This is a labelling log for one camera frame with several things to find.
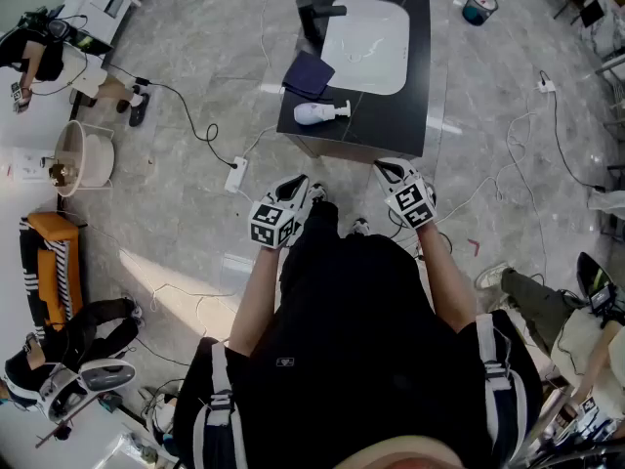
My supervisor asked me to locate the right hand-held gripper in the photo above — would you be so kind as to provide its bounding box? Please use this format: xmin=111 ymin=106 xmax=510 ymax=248
xmin=373 ymin=157 xmax=438 ymax=231

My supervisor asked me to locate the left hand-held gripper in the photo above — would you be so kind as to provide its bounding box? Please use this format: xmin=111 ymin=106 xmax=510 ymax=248
xmin=249 ymin=173 xmax=312 ymax=250

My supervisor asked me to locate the white pump bottle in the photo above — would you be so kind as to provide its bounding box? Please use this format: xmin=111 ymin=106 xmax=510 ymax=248
xmin=293 ymin=99 xmax=353 ymax=126

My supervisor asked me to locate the person's left forearm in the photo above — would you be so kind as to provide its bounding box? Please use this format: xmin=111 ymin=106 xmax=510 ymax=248
xmin=228 ymin=241 xmax=285 ymax=357

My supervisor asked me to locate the person's right forearm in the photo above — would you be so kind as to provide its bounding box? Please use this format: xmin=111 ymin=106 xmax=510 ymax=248
xmin=414 ymin=222 xmax=478 ymax=334

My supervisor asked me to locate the black sink cabinet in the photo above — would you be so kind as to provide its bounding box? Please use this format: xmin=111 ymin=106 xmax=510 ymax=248
xmin=275 ymin=0 xmax=432 ymax=160

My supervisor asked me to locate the long white power strip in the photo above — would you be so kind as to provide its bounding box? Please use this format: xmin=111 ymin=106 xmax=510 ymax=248
xmin=224 ymin=155 xmax=249 ymax=193

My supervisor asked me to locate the dark blue folded towel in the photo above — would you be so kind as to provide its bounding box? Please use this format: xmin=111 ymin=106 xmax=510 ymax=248
xmin=281 ymin=50 xmax=336 ymax=100

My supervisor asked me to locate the white sink basin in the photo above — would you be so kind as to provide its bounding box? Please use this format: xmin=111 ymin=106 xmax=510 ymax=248
xmin=319 ymin=0 xmax=410 ymax=96

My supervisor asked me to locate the person's black clothing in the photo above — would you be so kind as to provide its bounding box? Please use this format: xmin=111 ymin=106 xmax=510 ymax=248
xmin=173 ymin=201 xmax=544 ymax=469

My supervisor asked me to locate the black faucet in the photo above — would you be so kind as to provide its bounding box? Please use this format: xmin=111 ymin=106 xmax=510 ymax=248
xmin=295 ymin=0 xmax=348 ymax=44

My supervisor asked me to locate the blue trash bin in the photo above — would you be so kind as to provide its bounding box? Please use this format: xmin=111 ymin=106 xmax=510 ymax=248
xmin=461 ymin=0 xmax=499 ymax=27

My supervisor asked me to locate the round beige tub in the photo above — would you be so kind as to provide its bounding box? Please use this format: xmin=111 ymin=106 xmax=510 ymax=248
xmin=51 ymin=119 xmax=116 ymax=198

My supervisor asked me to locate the black office chair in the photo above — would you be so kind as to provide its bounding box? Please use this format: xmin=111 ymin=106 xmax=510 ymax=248
xmin=575 ymin=251 xmax=625 ymax=312

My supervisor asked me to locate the orange striped chair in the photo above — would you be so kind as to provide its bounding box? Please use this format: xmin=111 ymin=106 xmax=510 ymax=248
xmin=19 ymin=211 xmax=84 ymax=331

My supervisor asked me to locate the white grey handheld device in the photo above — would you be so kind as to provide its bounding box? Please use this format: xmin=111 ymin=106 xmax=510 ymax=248
xmin=38 ymin=358 xmax=138 ymax=422

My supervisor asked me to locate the tangled white floor cable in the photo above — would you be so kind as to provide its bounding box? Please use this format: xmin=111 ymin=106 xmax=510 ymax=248
xmin=434 ymin=90 xmax=551 ymax=273

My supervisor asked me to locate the black power strip cable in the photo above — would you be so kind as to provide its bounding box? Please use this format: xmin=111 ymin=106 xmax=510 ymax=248
xmin=104 ymin=61 xmax=238 ymax=169

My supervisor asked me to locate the white power strip cable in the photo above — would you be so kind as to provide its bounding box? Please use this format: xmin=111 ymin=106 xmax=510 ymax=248
xmin=241 ymin=0 xmax=297 ymax=165

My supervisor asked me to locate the thin black floor cable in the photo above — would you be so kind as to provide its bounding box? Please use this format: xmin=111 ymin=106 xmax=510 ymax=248
xmin=539 ymin=69 xmax=606 ymax=192

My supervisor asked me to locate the person's right shoulder strap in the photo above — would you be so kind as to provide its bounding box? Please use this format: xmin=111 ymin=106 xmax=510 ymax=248
xmin=476 ymin=313 xmax=528 ymax=463

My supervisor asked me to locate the person's shoulder strap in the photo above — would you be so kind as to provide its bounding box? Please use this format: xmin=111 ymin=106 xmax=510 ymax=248
xmin=476 ymin=313 xmax=528 ymax=463
xmin=192 ymin=342 xmax=248 ymax=469

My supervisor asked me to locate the person's left shoulder strap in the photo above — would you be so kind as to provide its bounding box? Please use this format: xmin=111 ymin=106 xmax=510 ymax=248
xmin=192 ymin=342 xmax=248 ymax=469

